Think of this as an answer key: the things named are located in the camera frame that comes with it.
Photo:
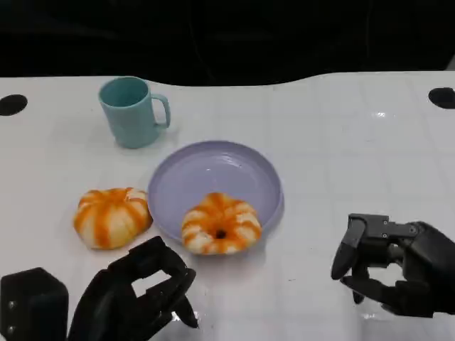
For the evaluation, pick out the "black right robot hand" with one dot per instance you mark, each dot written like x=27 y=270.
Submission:
x=423 y=263

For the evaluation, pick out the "black backdrop cloth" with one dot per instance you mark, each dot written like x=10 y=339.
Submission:
x=227 y=35

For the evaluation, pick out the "orange white toy bread roll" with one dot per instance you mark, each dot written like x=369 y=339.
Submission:
x=220 y=216
x=112 y=216

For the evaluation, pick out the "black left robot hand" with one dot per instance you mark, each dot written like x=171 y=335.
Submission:
x=106 y=305

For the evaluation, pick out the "pale green mug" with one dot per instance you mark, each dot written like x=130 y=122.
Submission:
x=129 y=120

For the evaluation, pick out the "lilac plate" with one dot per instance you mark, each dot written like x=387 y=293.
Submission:
x=213 y=174

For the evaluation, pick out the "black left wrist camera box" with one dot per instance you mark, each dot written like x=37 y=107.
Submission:
x=32 y=305

